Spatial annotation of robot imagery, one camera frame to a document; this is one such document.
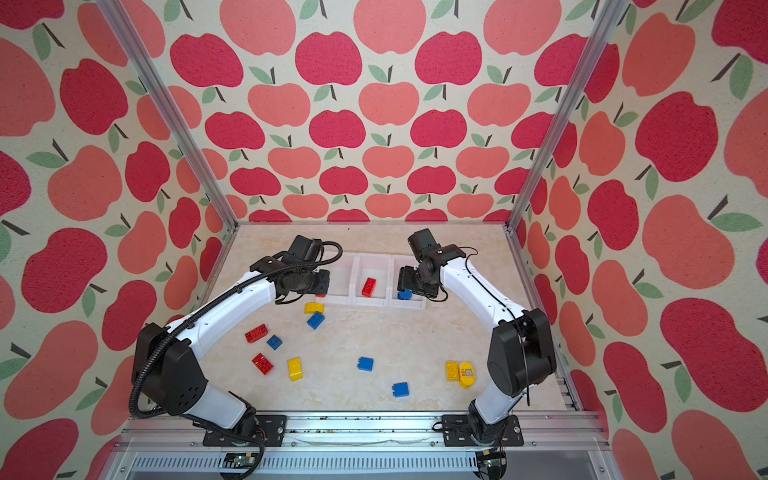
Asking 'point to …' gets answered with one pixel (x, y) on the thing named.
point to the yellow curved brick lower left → (294, 366)
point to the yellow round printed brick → (467, 375)
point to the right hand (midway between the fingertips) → (414, 287)
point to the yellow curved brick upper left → (313, 308)
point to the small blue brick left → (274, 342)
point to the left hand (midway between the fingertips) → (330, 284)
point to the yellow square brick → (452, 371)
